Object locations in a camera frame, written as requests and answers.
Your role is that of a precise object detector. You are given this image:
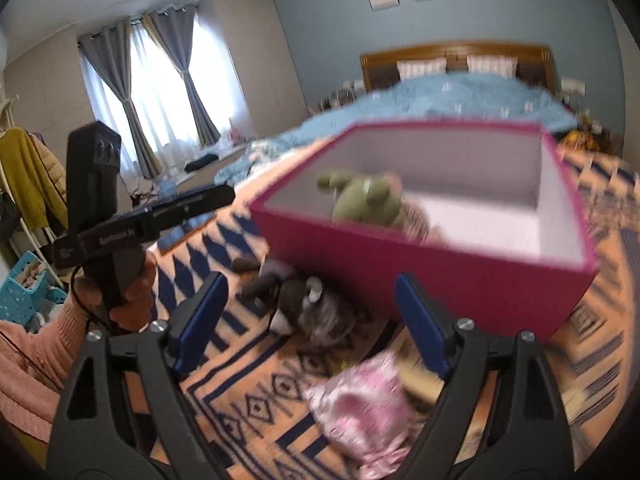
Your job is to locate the green plush toy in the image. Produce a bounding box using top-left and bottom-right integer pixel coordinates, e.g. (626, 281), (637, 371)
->
(316, 170), (406, 228)

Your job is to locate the dark grey plush toy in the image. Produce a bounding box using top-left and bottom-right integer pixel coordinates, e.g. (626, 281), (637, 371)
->
(232, 257), (368, 348)

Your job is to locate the yellow coat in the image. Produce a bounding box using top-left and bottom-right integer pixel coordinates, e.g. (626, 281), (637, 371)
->
(0, 127), (69, 233)

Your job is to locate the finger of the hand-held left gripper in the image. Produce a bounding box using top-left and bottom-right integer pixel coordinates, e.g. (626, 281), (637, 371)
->
(147, 185), (236, 238)
(160, 212), (217, 252)

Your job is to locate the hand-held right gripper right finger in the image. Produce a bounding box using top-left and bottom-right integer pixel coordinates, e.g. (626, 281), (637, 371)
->
(395, 272), (576, 480)

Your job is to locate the person's left forearm pink sleeve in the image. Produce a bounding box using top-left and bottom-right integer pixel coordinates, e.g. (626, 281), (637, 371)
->
(0, 300), (103, 433)

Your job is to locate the person's left hand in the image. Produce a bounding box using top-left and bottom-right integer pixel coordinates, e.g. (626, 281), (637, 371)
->
(72, 249), (158, 333)

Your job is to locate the grey curtain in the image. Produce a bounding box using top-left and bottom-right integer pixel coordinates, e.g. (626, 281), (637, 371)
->
(149, 5), (222, 147)
(77, 17), (162, 181)

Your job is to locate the teal plastic basket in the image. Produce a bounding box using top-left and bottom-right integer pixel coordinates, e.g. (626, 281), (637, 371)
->
(0, 250), (67, 322)

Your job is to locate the light blue duvet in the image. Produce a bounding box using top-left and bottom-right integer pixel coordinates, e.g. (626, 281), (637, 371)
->
(215, 72), (580, 186)

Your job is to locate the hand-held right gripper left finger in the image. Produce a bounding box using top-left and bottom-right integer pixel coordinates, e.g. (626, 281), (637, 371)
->
(47, 272), (231, 480)

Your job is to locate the yellow toy pile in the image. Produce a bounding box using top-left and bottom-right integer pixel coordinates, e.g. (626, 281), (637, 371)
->
(562, 127), (608, 152)

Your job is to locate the white patterned pillow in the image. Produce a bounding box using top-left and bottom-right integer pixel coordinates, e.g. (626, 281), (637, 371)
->
(396, 57), (447, 82)
(466, 55), (519, 79)

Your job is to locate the orange blue patterned blanket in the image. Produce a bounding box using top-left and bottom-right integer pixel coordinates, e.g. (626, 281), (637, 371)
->
(145, 132), (640, 480)

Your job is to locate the pink floral packet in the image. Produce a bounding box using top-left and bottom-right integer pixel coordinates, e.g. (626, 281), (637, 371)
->
(304, 351), (426, 478)

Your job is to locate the white coat rack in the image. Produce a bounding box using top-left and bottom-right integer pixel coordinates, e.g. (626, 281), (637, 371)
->
(0, 94), (22, 133)

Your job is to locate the magenta cardboard box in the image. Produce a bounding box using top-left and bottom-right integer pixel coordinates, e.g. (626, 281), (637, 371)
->
(249, 121), (601, 343)

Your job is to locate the yellow tissue pack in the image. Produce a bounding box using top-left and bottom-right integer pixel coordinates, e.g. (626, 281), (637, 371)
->
(399, 360), (445, 402)

